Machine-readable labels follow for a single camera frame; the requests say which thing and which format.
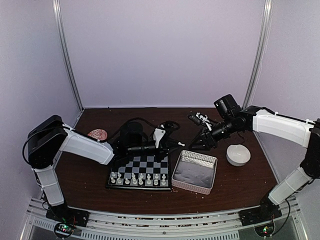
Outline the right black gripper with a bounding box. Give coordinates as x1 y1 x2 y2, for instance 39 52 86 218
188 116 237 151

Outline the black white chessboard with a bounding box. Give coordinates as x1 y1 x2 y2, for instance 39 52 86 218
105 156 172 191

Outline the front aluminium rail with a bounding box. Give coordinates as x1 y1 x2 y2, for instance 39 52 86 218
22 197 308 240

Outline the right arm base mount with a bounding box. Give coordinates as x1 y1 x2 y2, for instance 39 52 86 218
238 197 282 237

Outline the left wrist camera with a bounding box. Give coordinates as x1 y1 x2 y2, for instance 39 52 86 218
152 128 166 149

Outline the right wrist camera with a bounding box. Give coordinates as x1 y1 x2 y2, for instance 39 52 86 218
188 112 213 131

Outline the left aluminium frame post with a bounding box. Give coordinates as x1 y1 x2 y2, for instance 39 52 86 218
52 0 84 112

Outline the twelfth white chess piece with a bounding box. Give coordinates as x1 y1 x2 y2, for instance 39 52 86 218
146 179 152 186

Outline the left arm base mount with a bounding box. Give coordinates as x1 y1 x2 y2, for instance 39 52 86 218
42 200 90 240

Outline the eleventh white chess piece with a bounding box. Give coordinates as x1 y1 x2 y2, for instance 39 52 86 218
132 177 138 185

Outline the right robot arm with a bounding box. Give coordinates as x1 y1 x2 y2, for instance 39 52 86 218
188 94 320 221

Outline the pink plastic basket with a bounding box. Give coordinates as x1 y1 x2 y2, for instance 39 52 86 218
171 150 218 195

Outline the aluminium frame post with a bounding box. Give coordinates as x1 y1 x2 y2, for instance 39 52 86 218
242 0 273 108
52 0 84 112

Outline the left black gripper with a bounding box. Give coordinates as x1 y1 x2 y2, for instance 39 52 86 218
128 138 182 164

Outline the red patterned bowl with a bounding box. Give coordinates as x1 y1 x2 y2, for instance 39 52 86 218
87 128 108 141

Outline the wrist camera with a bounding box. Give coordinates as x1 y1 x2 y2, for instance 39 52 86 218
152 128 166 149
188 112 213 131

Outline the right aluminium frame post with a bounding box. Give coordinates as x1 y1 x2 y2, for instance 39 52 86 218
242 0 273 108

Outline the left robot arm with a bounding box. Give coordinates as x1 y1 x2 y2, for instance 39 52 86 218
22 115 184 222

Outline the white ceramic bowl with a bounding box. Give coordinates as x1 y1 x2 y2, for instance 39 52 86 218
226 144 251 167

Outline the fifteenth white chess piece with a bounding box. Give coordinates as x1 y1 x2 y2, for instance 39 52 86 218
153 179 159 186

